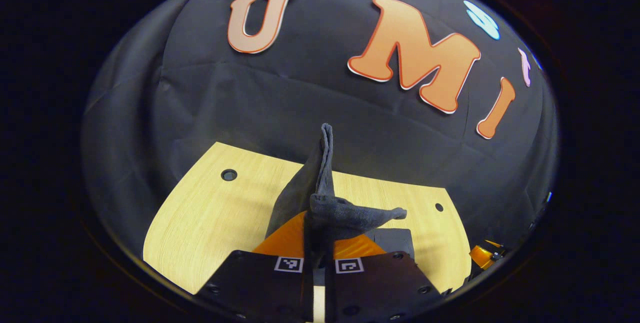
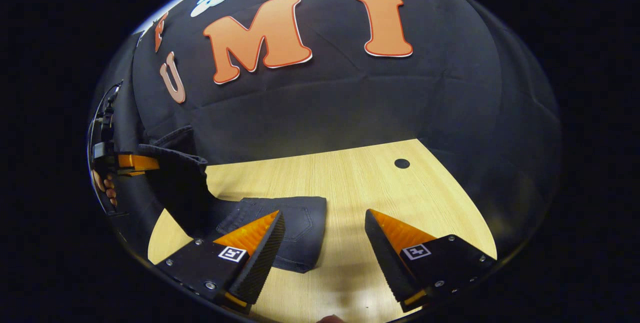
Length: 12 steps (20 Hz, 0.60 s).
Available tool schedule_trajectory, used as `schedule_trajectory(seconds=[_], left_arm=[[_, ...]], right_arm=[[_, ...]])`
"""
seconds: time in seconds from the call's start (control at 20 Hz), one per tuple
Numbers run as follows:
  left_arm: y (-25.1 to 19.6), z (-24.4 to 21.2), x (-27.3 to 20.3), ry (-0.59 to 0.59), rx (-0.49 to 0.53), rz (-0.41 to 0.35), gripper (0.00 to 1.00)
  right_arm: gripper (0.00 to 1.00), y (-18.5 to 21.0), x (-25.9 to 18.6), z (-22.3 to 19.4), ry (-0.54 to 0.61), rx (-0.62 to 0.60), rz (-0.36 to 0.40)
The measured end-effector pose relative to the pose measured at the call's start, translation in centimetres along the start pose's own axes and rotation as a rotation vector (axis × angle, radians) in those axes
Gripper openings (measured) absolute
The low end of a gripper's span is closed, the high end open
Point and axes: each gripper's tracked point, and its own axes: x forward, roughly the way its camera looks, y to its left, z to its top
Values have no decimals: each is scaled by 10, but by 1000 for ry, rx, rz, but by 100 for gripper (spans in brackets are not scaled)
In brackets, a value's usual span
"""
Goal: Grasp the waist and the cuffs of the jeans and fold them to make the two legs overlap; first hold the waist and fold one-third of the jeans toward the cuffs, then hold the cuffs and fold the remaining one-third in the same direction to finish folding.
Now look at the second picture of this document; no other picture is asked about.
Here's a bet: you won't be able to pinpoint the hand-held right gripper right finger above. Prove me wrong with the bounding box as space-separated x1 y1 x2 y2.
364 208 498 314

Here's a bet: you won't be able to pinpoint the black backdrop cloth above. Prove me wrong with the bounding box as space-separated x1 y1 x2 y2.
87 0 563 264

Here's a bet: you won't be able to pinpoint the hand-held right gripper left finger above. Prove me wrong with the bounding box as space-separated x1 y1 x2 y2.
155 209 287 314

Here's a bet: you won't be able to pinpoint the dark denim jeans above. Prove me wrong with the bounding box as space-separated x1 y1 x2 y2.
137 125 328 274

